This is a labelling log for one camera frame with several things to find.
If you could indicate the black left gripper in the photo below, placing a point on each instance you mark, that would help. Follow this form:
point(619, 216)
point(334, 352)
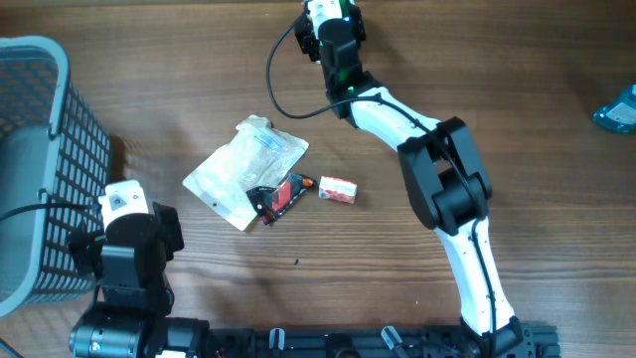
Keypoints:
point(170, 229)

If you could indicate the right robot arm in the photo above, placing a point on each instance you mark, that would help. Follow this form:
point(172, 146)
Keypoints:
point(445, 180)

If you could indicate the white snack pouch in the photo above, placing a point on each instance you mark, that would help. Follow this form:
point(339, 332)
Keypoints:
point(259, 155)

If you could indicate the teal Listerine mouthwash bottle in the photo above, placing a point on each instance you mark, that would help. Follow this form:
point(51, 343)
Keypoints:
point(619, 116)

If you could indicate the green lidded jar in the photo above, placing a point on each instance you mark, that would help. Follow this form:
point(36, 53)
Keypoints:
point(345, 9)

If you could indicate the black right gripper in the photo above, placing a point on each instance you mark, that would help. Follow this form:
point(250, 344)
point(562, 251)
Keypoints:
point(307, 37)

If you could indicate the red Kleenex tissue pack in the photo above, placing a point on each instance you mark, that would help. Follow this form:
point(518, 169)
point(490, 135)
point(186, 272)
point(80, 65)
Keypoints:
point(337, 189)

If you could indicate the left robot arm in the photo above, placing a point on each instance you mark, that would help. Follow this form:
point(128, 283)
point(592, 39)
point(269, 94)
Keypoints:
point(129, 315)

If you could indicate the grey plastic mesh basket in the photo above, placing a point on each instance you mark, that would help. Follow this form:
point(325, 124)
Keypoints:
point(55, 162)

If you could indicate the dark red snack packet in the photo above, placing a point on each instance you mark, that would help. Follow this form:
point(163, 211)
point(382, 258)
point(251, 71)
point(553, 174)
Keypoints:
point(270, 203)

